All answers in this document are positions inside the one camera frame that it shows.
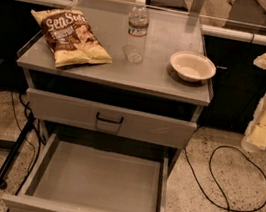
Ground white paper bowl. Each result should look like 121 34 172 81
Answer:
170 51 216 83

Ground black table leg frame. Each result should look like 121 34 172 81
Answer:
0 113 35 190

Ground black floor cable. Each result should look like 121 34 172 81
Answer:
173 138 266 212

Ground clear plastic water bottle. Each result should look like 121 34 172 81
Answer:
123 0 150 64

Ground brown yellow chip bag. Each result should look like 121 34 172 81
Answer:
31 9 112 68

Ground open middle grey drawer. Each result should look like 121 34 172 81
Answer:
2 135 169 212

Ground grey metal drawer cabinet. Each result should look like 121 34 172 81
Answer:
0 0 226 212

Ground closed upper grey drawer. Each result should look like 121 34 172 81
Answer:
27 88 197 148

